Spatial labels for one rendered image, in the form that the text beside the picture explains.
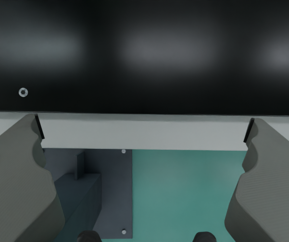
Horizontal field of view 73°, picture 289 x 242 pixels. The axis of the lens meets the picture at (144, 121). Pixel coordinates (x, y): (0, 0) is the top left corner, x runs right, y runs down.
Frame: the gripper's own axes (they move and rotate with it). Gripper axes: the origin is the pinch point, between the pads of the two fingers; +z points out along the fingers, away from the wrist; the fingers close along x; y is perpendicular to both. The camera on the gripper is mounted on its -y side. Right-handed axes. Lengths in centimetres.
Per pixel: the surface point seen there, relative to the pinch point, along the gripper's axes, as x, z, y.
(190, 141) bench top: 5.4, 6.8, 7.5
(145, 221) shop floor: 3, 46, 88
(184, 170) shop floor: 22, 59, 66
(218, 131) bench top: 8.5, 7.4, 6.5
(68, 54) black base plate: -7.7, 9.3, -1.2
